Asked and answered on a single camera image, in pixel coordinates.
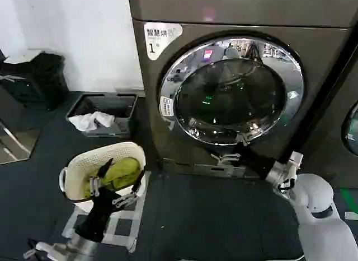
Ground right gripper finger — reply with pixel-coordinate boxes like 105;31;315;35
210;152;247;168
237;132;252;147

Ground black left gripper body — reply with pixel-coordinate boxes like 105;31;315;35
74;187;120;243

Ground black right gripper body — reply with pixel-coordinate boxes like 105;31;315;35
245;144;284;181

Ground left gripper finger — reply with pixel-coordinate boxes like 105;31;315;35
112;170;146;209
88;157;114;199

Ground round chrome glass dryer door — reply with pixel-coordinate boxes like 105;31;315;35
158;30;306;150

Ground white perforated laundry basket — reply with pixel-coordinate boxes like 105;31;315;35
58;141;147;202

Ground green cloth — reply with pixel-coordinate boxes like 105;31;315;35
100;157;142;190

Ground dark floor mat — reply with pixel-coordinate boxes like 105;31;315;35
139;173;302;261

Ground white crumpled cloth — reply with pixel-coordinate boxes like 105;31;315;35
68;111;116;131

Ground grey plastic bin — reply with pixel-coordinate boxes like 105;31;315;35
65;93;139;138

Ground grey dryer without sticker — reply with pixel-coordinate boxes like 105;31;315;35
300;0;358;190

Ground glossy mirror panel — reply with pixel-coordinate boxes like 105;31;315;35
0;117;39;164

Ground green floor tape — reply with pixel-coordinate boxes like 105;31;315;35
339;187;358;215

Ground grey dryer with number sticker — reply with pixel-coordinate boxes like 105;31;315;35
128;0;354;181

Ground black storage box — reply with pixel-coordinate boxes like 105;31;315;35
0;49;43;105

